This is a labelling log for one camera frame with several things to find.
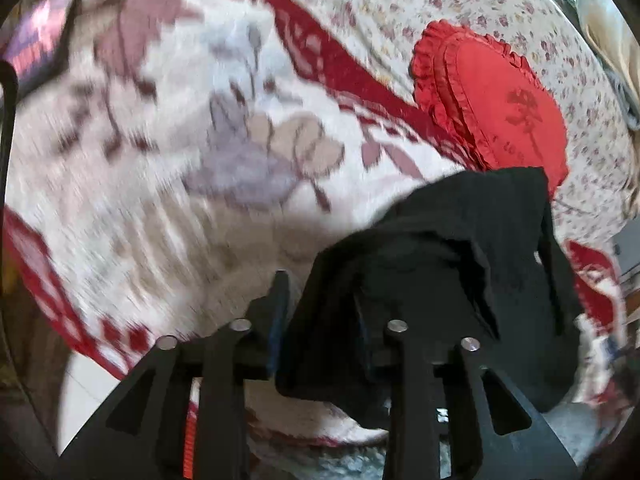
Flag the black pants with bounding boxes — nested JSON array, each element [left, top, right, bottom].
[[276, 167, 582, 427]]

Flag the grey fleece blanket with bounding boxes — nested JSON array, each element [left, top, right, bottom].
[[247, 382, 600, 479]]

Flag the red white plush blanket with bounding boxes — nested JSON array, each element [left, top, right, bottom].
[[0, 0, 632, 451]]

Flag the red heart ruffled pillow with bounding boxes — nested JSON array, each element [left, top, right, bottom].
[[410, 20, 568, 195]]

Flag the beige curtain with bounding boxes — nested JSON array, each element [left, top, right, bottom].
[[575, 0, 639, 131]]

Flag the floral white quilt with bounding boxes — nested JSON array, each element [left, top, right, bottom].
[[296, 0, 638, 250]]

